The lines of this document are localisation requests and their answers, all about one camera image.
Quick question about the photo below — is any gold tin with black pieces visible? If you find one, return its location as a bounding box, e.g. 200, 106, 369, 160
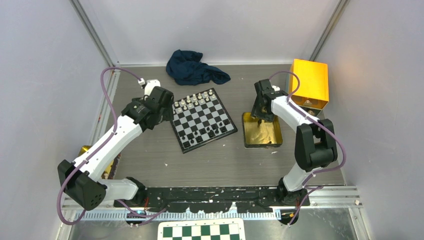
242, 112, 283, 149

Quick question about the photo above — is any black white chess board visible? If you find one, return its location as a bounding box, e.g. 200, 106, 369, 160
170, 88, 238, 154

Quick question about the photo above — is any orange drawer box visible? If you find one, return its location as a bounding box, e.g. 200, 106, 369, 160
286, 59, 330, 117

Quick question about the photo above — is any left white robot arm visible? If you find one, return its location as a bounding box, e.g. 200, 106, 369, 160
57, 86, 174, 211

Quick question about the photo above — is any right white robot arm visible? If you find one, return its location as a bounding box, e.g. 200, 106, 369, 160
251, 79, 338, 206

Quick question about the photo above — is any gold tin with white pieces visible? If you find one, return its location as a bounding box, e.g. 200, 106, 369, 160
78, 145, 122, 180

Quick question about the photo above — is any green white checker board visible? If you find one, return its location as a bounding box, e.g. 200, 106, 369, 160
157, 218, 246, 240

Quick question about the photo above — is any dark blue cloth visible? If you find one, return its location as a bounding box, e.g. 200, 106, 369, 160
165, 49, 231, 86

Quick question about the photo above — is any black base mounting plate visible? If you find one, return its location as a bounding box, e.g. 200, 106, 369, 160
113, 186, 310, 214

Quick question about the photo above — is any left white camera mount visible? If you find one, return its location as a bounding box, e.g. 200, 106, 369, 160
137, 78, 161, 96

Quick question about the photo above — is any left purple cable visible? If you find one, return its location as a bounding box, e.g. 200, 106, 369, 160
56, 67, 167, 226

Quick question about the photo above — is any purple cable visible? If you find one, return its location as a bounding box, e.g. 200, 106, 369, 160
56, 67, 167, 226
268, 70, 347, 226

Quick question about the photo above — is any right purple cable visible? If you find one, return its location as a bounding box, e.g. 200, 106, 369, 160
268, 70, 347, 226

